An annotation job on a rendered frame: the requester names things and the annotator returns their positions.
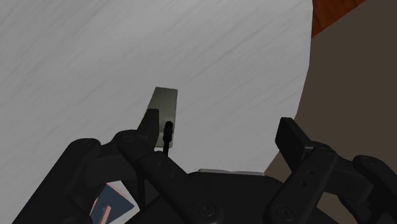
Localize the black pen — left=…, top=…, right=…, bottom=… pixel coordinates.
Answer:
left=162, top=120, right=174, bottom=157

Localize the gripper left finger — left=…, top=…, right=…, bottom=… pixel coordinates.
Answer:
left=12, top=108, right=225, bottom=224

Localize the white round table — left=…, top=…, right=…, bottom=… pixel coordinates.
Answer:
left=0, top=0, right=314, bottom=224

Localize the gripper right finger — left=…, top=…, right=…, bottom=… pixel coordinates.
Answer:
left=263, top=116, right=397, bottom=224

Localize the blue and pink book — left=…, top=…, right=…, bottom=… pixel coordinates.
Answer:
left=89, top=181, right=136, bottom=224

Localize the grey-green flat rectangular box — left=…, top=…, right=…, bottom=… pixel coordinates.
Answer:
left=146, top=87, right=179, bottom=148

